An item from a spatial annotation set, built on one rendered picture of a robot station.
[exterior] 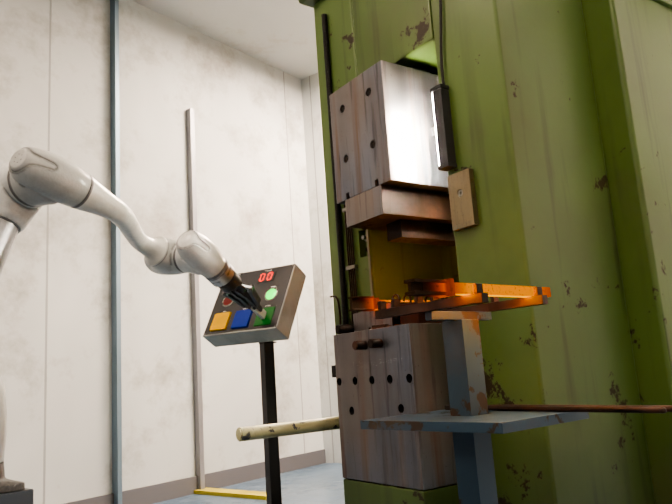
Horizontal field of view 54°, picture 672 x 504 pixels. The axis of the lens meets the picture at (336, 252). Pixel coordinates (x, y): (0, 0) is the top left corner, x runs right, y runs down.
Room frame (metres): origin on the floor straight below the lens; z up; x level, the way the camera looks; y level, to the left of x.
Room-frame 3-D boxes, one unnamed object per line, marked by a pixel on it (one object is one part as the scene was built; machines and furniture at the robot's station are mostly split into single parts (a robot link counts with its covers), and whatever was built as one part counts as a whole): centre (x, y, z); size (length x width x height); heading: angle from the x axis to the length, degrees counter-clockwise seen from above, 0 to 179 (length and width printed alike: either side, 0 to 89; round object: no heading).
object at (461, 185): (1.89, -0.38, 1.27); 0.09 x 0.02 x 0.17; 35
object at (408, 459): (2.15, -0.31, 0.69); 0.56 x 0.38 x 0.45; 125
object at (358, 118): (2.16, -0.29, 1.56); 0.42 x 0.39 x 0.40; 125
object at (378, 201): (2.19, -0.27, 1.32); 0.42 x 0.20 x 0.10; 125
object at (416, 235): (2.19, -0.32, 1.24); 0.30 x 0.07 x 0.06; 125
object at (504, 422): (1.51, -0.27, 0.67); 0.40 x 0.30 x 0.02; 40
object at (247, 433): (2.30, 0.17, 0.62); 0.44 x 0.05 x 0.05; 125
